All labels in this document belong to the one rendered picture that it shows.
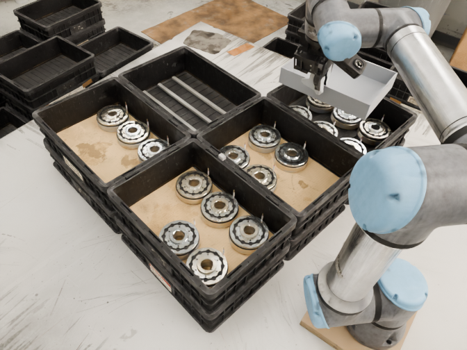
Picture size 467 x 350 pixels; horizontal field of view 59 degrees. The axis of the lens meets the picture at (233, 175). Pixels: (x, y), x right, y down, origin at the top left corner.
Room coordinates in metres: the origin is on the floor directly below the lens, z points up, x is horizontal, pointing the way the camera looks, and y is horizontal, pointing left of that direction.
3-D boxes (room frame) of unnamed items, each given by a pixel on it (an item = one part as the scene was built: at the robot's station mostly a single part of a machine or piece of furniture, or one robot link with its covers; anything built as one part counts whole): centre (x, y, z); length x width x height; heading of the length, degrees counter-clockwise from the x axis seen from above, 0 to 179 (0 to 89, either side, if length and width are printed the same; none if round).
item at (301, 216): (0.84, -0.13, 0.92); 0.40 x 0.30 x 0.02; 47
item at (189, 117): (1.11, 0.17, 0.87); 0.40 x 0.30 x 0.11; 47
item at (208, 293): (0.62, 0.08, 0.92); 0.40 x 0.30 x 0.02; 47
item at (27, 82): (1.68, 0.96, 0.37); 0.40 x 0.30 x 0.45; 147
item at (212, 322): (0.62, 0.08, 0.76); 0.40 x 0.30 x 0.12; 47
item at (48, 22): (2.24, 1.07, 0.37); 0.40 x 0.30 x 0.45; 147
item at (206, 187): (0.75, 0.11, 0.86); 0.10 x 0.10 x 0.01
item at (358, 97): (1.01, -0.28, 1.07); 0.27 x 0.20 x 0.05; 57
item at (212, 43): (1.79, 0.18, 0.71); 0.22 x 0.19 x 0.01; 57
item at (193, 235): (0.57, 0.13, 0.86); 0.10 x 0.10 x 0.01
